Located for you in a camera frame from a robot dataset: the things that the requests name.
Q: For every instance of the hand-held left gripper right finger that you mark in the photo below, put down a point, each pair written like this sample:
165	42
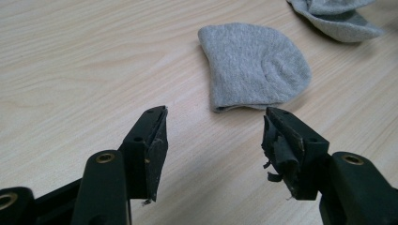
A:
294	150

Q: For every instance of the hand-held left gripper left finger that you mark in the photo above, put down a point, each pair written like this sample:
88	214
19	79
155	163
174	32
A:
142	156

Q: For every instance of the grey sock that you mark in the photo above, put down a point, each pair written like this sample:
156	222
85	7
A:
338	22
250	68

